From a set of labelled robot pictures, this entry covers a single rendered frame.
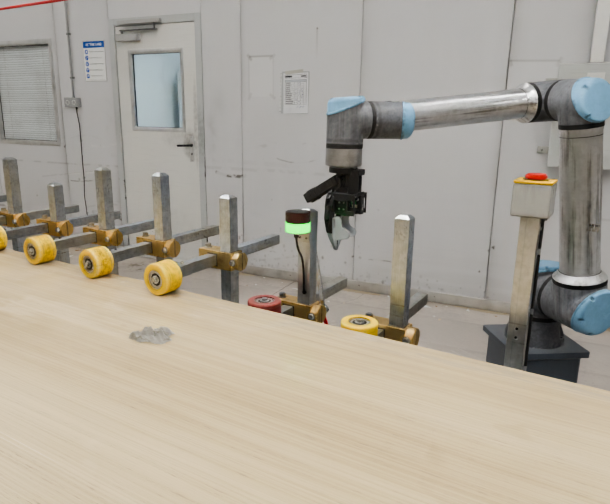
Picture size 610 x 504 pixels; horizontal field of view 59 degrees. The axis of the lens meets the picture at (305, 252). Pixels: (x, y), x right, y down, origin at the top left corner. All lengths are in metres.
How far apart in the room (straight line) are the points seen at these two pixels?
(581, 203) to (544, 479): 1.06
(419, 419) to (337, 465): 0.17
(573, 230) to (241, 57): 3.33
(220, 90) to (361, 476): 4.11
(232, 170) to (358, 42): 1.44
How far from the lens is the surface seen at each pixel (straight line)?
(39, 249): 1.72
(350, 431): 0.81
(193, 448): 0.78
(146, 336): 1.11
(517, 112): 1.71
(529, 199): 1.11
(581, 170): 1.68
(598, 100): 1.66
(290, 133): 4.31
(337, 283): 1.58
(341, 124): 1.31
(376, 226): 4.12
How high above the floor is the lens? 1.33
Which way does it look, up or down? 14 degrees down
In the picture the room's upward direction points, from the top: 1 degrees clockwise
